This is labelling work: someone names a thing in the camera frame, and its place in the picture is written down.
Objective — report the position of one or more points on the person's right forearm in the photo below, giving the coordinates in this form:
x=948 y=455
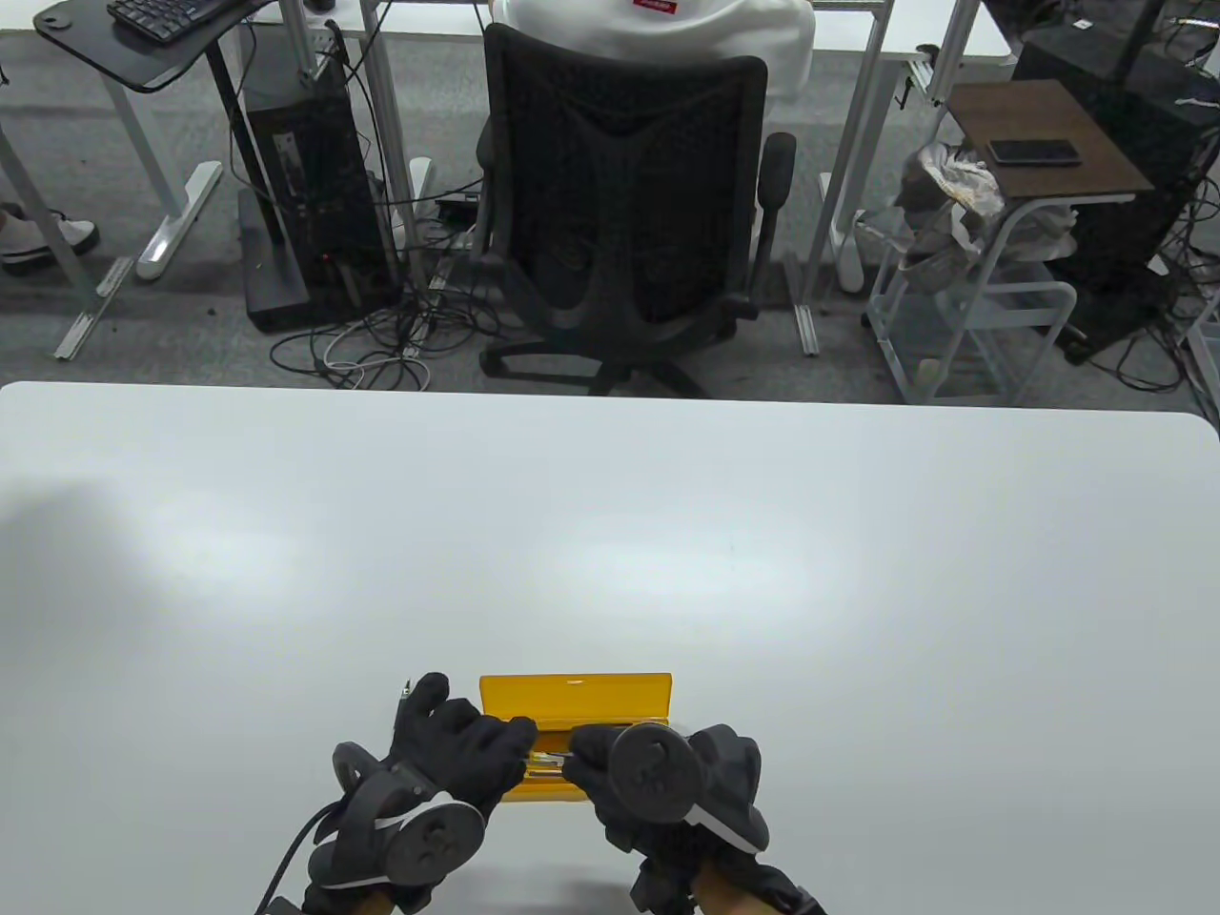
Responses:
x=724 y=891

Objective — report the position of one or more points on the black left wrist tracker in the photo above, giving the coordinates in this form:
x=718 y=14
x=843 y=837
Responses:
x=419 y=834

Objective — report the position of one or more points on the black computer tower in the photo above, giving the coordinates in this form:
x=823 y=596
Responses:
x=315 y=191

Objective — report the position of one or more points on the aluminium rail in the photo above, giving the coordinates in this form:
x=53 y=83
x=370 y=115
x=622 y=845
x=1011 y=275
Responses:
x=91 y=310

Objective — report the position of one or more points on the grey plastic bag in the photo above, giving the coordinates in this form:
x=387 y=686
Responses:
x=948 y=191

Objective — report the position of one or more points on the black wrist tracker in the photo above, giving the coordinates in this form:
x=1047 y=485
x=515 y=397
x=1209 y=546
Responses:
x=658 y=772
x=419 y=834

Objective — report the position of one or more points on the black keyboard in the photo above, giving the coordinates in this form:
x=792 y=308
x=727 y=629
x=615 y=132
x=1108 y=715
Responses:
x=172 y=14

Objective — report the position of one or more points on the black mesh office chair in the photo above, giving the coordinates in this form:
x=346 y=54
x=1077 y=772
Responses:
x=620 y=191

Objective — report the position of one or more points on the black right wrist tracker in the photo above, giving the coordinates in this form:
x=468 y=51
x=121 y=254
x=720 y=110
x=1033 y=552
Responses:
x=658 y=772

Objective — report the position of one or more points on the person's left thumb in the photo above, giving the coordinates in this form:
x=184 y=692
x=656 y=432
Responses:
x=428 y=698

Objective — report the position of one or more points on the yellow metal case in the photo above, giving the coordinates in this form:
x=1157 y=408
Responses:
x=581 y=701

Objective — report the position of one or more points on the person's left hand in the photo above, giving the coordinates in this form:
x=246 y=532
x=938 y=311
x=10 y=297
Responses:
x=438 y=743

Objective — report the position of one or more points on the person's right fingers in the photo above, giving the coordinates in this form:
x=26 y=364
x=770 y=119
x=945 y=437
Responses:
x=589 y=762

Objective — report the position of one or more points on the black standing desk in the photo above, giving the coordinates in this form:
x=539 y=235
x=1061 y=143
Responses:
x=143 y=57

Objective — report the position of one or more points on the brown top side table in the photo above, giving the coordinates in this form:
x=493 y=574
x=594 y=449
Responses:
x=1039 y=124

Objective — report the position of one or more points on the black smartphone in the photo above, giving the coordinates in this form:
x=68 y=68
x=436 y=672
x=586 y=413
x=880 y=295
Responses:
x=1034 y=152

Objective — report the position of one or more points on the thin metal tool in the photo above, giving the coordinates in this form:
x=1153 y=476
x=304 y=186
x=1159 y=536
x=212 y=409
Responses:
x=551 y=760

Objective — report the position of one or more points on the person's right hand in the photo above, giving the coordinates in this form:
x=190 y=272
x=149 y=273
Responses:
x=591 y=777

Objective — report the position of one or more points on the person's left forearm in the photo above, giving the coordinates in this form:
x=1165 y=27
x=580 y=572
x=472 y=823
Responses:
x=389 y=901

